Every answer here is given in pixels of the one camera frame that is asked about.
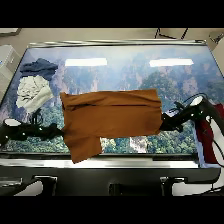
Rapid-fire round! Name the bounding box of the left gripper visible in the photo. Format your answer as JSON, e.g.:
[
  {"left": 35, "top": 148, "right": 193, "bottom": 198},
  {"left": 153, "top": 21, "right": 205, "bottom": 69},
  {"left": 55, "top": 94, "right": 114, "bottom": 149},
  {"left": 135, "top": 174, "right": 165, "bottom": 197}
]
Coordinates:
[{"left": 39, "top": 123, "right": 65, "bottom": 141}]

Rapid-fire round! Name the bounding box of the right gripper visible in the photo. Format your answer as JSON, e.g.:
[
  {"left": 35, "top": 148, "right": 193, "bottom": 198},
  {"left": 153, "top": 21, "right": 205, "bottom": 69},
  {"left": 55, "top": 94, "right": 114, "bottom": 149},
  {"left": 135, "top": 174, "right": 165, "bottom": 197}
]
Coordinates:
[{"left": 161, "top": 112, "right": 184, "bottom": 133}]

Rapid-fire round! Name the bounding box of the brown garment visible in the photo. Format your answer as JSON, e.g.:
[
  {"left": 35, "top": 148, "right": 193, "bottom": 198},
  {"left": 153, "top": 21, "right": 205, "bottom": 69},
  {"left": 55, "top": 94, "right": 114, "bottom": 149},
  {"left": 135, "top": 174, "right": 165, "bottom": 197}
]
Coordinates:
[{"left": 59, "top": 88, "right": 165, "bottom": 165}]

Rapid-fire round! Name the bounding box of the red garment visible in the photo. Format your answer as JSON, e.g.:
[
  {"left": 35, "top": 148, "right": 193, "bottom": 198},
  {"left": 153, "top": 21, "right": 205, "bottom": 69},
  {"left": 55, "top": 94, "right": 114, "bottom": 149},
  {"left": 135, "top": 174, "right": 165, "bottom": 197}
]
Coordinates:
[{"left": 194, "top": 103, "right": 224, "bottom": 165}]

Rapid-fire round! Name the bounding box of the light grey garment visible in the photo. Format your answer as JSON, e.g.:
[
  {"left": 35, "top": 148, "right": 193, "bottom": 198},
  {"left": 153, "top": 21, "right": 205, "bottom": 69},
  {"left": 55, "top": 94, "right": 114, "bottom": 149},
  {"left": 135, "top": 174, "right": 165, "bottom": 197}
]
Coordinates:
[{"left": 15, "top": 75, "right": 55, "bottom": 114}]

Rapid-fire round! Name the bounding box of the silver frame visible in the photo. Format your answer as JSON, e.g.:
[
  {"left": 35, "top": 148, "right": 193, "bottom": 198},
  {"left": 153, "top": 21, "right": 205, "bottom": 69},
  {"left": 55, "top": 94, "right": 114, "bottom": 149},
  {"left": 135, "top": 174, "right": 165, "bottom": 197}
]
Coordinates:
[{"left": 0, "top": 39, "right": 224, "bottom": 197}]

